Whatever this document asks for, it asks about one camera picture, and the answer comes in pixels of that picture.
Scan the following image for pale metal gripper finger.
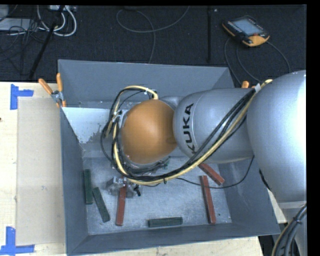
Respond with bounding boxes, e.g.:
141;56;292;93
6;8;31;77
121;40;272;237
105;175;126;196
125;182;137;199

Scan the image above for red-brown flat block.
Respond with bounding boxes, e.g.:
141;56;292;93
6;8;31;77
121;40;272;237
197;163;226;187
115;186;128;227
199;175;217;225

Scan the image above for dark green flat block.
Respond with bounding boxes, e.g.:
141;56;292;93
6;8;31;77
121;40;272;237
83;168;94;205
92;187;111;224
147;216;184;228

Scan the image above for grey metal bin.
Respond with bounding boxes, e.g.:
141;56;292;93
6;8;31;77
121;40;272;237
57;59;281;256

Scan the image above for pale wood flat board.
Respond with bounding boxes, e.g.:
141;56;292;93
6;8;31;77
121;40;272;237
15;96;66;246

